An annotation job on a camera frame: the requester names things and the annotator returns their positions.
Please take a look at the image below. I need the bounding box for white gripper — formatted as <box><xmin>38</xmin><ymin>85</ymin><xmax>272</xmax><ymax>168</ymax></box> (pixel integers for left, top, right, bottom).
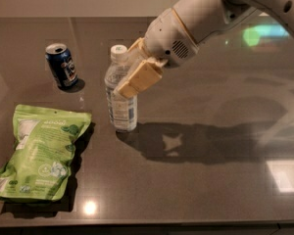
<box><xmin>115</xmin><ymin>9</ymin><xmax>199</xmax><ymax>99</ymax></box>

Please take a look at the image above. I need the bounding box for clear plastic water bottle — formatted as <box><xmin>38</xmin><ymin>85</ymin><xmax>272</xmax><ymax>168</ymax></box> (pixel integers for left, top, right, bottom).
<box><xmin>104</xmin><ymin>45</ymin><xmax>137</xmax><ymax>132</ymax></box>

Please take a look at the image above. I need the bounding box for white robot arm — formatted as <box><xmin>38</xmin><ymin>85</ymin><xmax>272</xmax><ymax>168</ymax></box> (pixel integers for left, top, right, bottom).
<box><xmin>114</xmin><ymin>0</ymin><xmax>294</xmax><ymax>99</ymax></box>

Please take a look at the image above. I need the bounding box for green rice chip bag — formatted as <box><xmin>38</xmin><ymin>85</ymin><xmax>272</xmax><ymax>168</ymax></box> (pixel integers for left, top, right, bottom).
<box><xmin>0</xmin><ymin>105</ymin><xmax>91</xmax><ymax>203</ymax></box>

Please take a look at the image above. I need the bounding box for blue soda can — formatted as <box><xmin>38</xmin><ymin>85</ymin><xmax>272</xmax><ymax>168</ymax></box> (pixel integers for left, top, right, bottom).
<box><xmin>45</xmin><ymin>43</ymin><xmax>78</xmax><ymax>90</ymax></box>

